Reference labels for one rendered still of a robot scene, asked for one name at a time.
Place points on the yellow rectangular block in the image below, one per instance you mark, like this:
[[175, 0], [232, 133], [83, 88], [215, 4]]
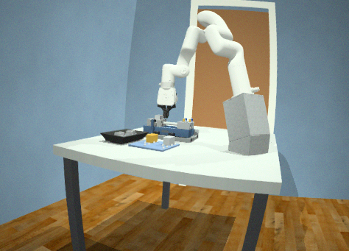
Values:
[[150, 138]]

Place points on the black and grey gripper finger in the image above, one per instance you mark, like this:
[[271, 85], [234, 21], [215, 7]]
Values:
[[163, 107], [168, 109]]

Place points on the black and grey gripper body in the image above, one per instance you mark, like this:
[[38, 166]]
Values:
[[166, 96]]

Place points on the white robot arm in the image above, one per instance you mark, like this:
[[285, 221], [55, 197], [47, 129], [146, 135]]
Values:
[[220, 39]]

